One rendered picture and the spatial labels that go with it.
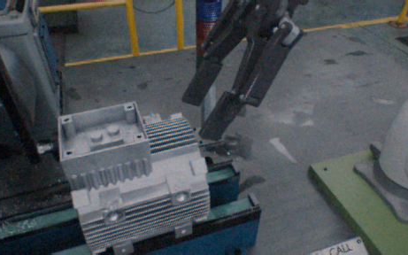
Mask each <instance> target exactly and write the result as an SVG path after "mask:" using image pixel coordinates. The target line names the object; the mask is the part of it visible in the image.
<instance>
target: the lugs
mask: <svg viewBox="0 0 408 255"><path fill-rule="evenodd" d="M180 117H182V116H181V112H180V113H177V114H174V115H170V116H169V118H168V119H169V120H170V119H177V118H180ZM189 164H190V167H191V173H192V175H194V176H198V175H200V174H206V173H208V171H207V168H206V162H205V159H204V158H194V159H192V160H190V161H189ZM71 195H72V199H73V207H74V209H79V208H82V207H84V206H86V205H90V204H91V199H90V196H89V191H88V188H83V189H79V190H73V191H72V192H71ZM206 219H207V217H203V218H199V219H197V220H194V221H196V222H198V221H202V220H206ZM103 251H106V248H103V249H101V250H97V251H93V252H92V254H96V253H98V252H103Z"/></svg>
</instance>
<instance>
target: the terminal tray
mask: <svg viewBox="0 0 408 255"><path fill-rule="evenodd" d="M111 122H113V123H116V124H117V125H115V124H113V123H112V124H111ZM122 123H123V125H125V124H126V125H125V127H122ZM108 124H110V126H109V125H108ZM107 126H108V127H107ZM134 126H135V127H134ZM86 128H88V129H86ZM95 128H97V131H96V130H95ZM99 128H100V129H99ZM104 128H105V130H104ZM129 128H130V131H129V134H127V132H128V130H129ZM131 128H132V129H131ZM89 129H91V130H89ZM124 129H125V130H126V129H127V130H126V131H125V130H124ZM99 130H101V131H99ZM83 131H85V132H83ZM123 132H126V133H123ZM134 132H135V134H134ZM58 134H59V149H60V163H61V165H62V167H63V170H64V172H65V175H66V179H67V180H68V181H69V184H70V187H71V188H72V190H79V189H83V188H88V191H89V192H90V191H91V188H94V187H95V189H96V190H99V189H100V186H102V185H104V187H106V188H107V187H108V186H109V184H110V183H111V184H113V185H116V184H117V181H120V182H121V183H124V182H125V181H126V179H129V180H130V181H132V180H133V179H134V177H138V179H141V177H142V174H145V176H147V177H148V176H150V173H151V172H153V168H152V164H151V155H150V140H149V138H148V134H147V132H146V131H145V128H144V125H143V123H142V117H141V115H140V113H139V112H138V107H137V105H136V103H135V102H132V103H125V104H120V105H116V106H109V107H105V108H102V109H95V110H91V111H88V112H78V113H75V114H71V115H64V116H60V117H58ZM83 134H84V135H83ZM123 134H125V135H123ZM126 135H127V136H128V137H126ZM81 136H82V137H84V138H85V139H82V137H81ZM125 141H126V143H125ZM85 143H86V144H85ZM84 144H85V145H84Z"/></svg>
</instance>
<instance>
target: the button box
mask: <svg viewBox="0 0 408 255"><path fill-rule="evenodd" d="M298 255H368V252H367V250H366V248H365V245H364V244H363V242H362V241H361V238H360V237H359V236H353V237H352V238H347V239H344V240H341V241H336V242H334V243H329V244H327V245H325V246H323V247H319V248H317V249H314V250H309V251H308V252H305V253H301V254H298Z"/></svg>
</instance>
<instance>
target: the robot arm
mask: <svg viewBox="0 0 408 255"><path fill-rule="evenodd" d="M309 1H310V0H229V2H228V4H227V6H226V7H225V10H223V12H222V13H221V14H220V16H219V19H217V21H216V23H215V24H214V26H212V29H211V31H210V33H209V34H208V35H207V36H206V38H205V39H204V42H203V44H202V45H201V49H202V50H204V60H203V61H202V63H201V64H200V66H199V67H198V69H197V72H196V73H195V75H194V78H193V79H192V80H191V83H190V84H189V85H188V88H187V89H186V91H185V94H184V95H183V96H182V98H181V101H182V102H183V103H185V104H191V105H194V106H200V104H201V103H202V102H203V100H204V98H205V97H206V94H207V93H208V91H209V90H210V87H211V86H212V84H213V82H214V81H215V80H216V78H217V76H218V75H219V72H220V71H221V69H222V66H223V65H222V64H223V61H222V60H223V59H224V58H225V57H226V56H227V55H228V54H229V53H230V52H231V50H233V49H234V48H235V47H236V46H237V44H239V43H240V42H241V41H242V40H243V38H245V37H246V36H247V37H246V39H247V47H246V50H245V51H244V53H243V57H242V61H241V64H240V66H239V69H238V71H237V75H236V77H235V82H234V85H233V87H232V88H231V92H230V91H224V93H223V94H222V97H221V98H220V99H219V101H218V103H216V106H215V107H214V108H213V109H212V112H211V113H210V116H209V117H208V119H206V122H205V123H204V125H203V127H201V129H200V131H199V133H198V134H199V135H200V137H203V138H205V139H208V140H214V141H218V140H219V139H220V138H221V137H222V134H224V132H225V130H226V129H227V128H228V125H229V124H231V122H232V121H234V120H235V117H236V116H237V114H238V112H240V110H241V109H242V107H243V106H244V105H245V104H247V105H249V106H255V107H259V106H260V104H261V103H262V100H263V99H264V97H265V96H266V93H267V91H268V90H269V88H270V87H271V85H272V83H273V81H274V79H275V77H276V75H277V74H278V72H279V71H280V69H281V66H282V65H283V63H284V60H285V59H286V58H287V56H288V54H289V53H290V50H291V49H292V48H293V47H294V46H295V45H296V44H297V42H298V41H300V39H301V38H302V37H303V36H304V30H303V29H301V28H298V27H297V26H295V25H294V22H292V21H291V20H292V18H293V16H294V11H295V9H296V8H297V6H298V5H299V4H301V5H305V4H307V3H308V2H309ZM237 5H239V6H238V7H237ZM264 38H266V40H264ZM210 43H212V44H210ZM241 89H243V90H242V91H241ZM370 151H371V152H372V153H373V155H374V156H375V157H376V160H373V161H370V162H357V163H356V164H355V165H354V168H353V170H354V172H355V173H357V174H358V175H360V176H361V177H362V178H364V180H365V181H366V183H367V184H369V185H370V187H371V188H373V190H374V191H375V192H376V193H377V194H378V196H379V197H380V198H381V199H382V200H383V202H384V203H385V204H387V206H388V207H389V209H390V210H391V211H392V212H393V215H394V216H395V218H396V219H397V220H398V221H400V222H401V223H408V99H407V100H405V103H403V104H402V106H401V107H400V109H399V111H398V112H397V113H396V116H395V118H394V119H393V120H392V123H391V125H390V126H389V131H388V132H387V134H386V137H385V140H384V142H383V143H380V142H373V143H370Z"/></svg>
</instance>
